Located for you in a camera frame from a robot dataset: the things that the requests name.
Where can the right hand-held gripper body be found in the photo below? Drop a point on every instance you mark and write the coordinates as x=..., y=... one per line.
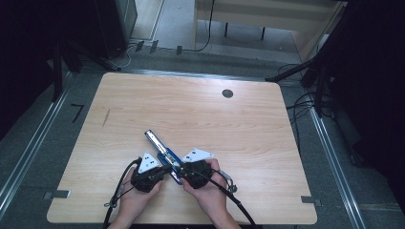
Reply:
x=199, y=173

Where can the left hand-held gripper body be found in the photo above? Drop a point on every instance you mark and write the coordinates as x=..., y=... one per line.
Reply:
x=147, y=181

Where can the blue stapler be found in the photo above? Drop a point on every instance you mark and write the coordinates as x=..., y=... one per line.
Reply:
x=157, y=144

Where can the person's left hand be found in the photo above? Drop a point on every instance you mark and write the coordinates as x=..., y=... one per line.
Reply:
x=135, y=203

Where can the person's right hand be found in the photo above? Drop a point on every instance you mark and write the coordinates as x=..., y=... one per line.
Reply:
x=211, y=197

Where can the dark round table grommet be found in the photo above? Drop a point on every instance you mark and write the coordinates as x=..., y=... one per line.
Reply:
x=227, y=93

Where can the grey tape piece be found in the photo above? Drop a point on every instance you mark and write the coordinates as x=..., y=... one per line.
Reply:
x=57, y=194
x=310, y=200

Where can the small black floor plate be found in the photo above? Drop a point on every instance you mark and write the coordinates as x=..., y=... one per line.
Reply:
x=154, y=46
x=179, y=50
x=139, y=45

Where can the black stand legs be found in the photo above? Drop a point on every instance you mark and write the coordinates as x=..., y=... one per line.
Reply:
x=58, y=73

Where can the black tripod stand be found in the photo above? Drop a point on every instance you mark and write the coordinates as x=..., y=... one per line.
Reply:
x=320, y=82

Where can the black cabinet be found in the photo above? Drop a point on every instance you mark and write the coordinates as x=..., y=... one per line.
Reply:
x=117, y=25

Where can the light wooden bench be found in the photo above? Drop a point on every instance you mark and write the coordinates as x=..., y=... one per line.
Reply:
x=270, y=12

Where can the metal floor rail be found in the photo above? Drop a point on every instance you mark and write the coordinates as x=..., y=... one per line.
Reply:
x=197, y=75
x=31, y=149
x=337, y=171

